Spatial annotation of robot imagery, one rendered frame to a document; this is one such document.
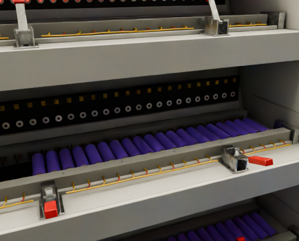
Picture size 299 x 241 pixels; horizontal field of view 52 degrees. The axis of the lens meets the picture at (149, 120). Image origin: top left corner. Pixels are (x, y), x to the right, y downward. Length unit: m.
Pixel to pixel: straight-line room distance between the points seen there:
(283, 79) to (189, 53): 0.23
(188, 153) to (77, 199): 0.17
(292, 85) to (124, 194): 0.35
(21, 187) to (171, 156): 0.21
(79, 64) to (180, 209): 0.23
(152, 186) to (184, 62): 0.18
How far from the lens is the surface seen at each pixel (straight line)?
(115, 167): 0.43
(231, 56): 0.47
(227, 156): 0.47
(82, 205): 0.40
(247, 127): 0.59
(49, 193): 0.39
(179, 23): 0.51
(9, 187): 0.43
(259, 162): 0.42
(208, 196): 0.45
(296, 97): 0.59
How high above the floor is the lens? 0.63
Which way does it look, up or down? 2 degrees down
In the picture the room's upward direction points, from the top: 8 degrees counter-clockwise
